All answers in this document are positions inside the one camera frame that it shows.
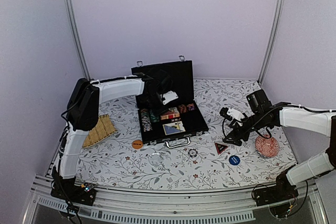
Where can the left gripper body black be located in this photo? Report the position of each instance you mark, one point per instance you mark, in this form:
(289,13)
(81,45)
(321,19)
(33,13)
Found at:
(153,100)

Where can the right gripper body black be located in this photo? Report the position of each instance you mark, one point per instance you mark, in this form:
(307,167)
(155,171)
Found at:
(258,123)

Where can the red playing card deck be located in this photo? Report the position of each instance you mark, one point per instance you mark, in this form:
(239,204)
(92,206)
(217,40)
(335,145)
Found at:
(170,114)

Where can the black poker set case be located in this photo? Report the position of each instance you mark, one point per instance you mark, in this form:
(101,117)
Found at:
(167,108)

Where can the blue playing card deck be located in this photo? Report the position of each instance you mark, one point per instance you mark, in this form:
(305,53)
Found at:
(173,128)

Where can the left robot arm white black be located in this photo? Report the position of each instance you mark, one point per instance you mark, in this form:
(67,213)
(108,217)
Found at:
(82,112)

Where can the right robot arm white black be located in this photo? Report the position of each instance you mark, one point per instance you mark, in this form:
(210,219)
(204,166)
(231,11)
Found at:
(284,114)

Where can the green blue poker chip row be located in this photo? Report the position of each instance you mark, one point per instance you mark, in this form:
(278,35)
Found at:
(154,118)

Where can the red patterned bowl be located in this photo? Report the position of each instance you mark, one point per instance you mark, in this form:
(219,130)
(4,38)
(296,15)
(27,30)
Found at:
(267,146)

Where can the blue orange poker chip row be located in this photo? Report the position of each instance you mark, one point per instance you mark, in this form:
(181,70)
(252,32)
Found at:
(145,119)

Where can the blue round dealer button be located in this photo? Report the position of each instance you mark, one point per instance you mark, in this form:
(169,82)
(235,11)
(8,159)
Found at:
(234,160)

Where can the black triangular all-in button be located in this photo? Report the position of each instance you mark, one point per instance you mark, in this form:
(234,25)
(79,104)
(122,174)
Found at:
(220,147)

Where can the orange round dealer button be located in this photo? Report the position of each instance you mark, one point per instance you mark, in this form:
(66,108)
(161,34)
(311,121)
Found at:
(137,144)

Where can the woven bamboo tray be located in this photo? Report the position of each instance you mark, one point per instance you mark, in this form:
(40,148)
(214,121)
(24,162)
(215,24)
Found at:
(103,129)

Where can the floral table cloth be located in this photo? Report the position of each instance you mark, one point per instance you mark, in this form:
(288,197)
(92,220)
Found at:
(114,162)

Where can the clear plastic round lid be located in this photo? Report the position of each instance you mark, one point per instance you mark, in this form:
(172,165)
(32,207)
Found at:
(155,159)

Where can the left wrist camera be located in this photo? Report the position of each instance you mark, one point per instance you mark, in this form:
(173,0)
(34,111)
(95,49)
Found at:
(169,97)

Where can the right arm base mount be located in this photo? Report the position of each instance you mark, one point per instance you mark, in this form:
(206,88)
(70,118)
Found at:
(280,198)

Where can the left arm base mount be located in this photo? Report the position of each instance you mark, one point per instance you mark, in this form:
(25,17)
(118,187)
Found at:
(68,191)

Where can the right aluminium frame post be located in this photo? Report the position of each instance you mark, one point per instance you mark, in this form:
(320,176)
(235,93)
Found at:
(271,41)

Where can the aluminium frame post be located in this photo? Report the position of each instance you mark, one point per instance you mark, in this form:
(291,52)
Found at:
(76,38)
(271,41)

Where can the left aluminium frame post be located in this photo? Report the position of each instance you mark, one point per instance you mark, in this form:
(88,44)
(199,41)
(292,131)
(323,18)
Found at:
(76,38)

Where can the front aluminium rail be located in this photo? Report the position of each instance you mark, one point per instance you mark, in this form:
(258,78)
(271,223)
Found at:
(120,205)

